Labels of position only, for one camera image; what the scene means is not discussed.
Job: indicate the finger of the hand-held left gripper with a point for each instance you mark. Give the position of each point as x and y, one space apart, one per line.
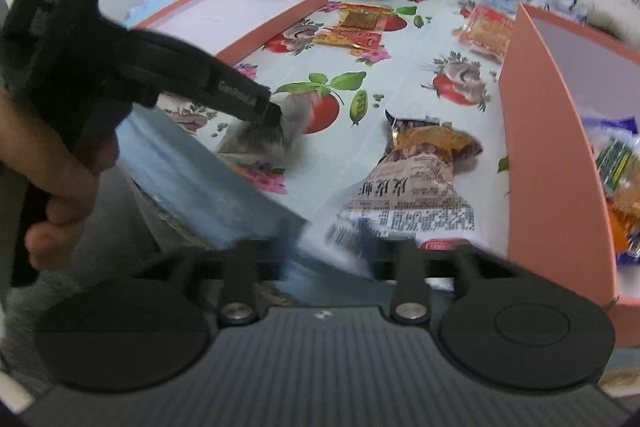
272 113

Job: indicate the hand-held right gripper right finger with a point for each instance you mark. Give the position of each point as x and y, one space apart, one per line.
412 272

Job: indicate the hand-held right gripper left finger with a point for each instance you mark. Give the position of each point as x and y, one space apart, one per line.
240 269

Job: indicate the clear dark snack packet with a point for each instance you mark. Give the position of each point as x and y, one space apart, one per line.
295 122

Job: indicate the newsprint pattern snack packet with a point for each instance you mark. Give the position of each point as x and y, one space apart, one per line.
415 187

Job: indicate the deep pink box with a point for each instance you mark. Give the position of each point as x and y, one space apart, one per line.
540 132

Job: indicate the green white snack packet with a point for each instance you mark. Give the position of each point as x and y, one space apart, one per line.
617 167

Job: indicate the person's left hand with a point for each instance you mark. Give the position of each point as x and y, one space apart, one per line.
45 142

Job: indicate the red yellow snack packet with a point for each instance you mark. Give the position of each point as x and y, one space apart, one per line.
347 39

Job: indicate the shallow pink box lid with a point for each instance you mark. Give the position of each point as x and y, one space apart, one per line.
235 9

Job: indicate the person's grey fleece clothing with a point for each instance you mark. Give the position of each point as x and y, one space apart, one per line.
100 252

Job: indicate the clear orange snack packet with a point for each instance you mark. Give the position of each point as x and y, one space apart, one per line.
482 44

